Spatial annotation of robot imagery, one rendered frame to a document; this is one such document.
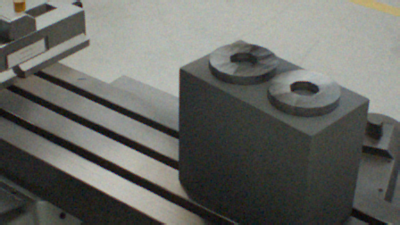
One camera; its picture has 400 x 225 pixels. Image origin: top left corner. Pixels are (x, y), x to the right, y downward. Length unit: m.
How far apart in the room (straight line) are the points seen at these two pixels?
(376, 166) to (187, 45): 1.82
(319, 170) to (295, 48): 2.51
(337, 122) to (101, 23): 2.76
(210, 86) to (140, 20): 2.66
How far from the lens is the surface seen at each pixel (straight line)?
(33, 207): 1.25
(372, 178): 1.70
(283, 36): 3.54
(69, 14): 1.44
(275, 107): 0.94
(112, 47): 3.41
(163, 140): 1.20
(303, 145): 0.91
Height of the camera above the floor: 1.60
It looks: 33 degrees down
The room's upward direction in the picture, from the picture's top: 1 degrees clockwise
